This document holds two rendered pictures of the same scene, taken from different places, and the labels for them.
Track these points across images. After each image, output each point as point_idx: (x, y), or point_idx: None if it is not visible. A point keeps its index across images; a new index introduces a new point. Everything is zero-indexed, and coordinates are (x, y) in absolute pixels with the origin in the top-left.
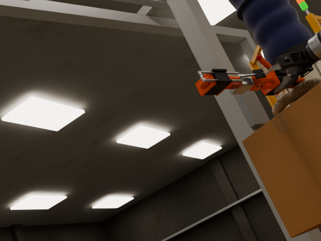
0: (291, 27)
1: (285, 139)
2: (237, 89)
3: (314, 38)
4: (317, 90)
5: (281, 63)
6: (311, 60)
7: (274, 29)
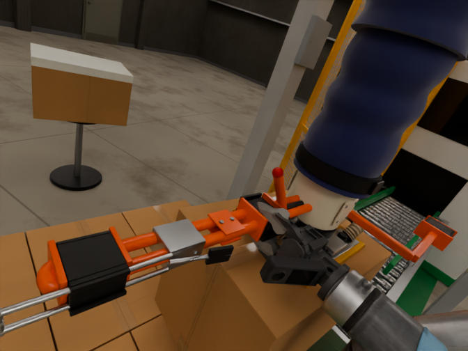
0: (377, 145)
1: (203, 280)
2: None
3: (349, 301)
4: (267, 335)
5: (264, 273)
6: None
7: (356, 124)
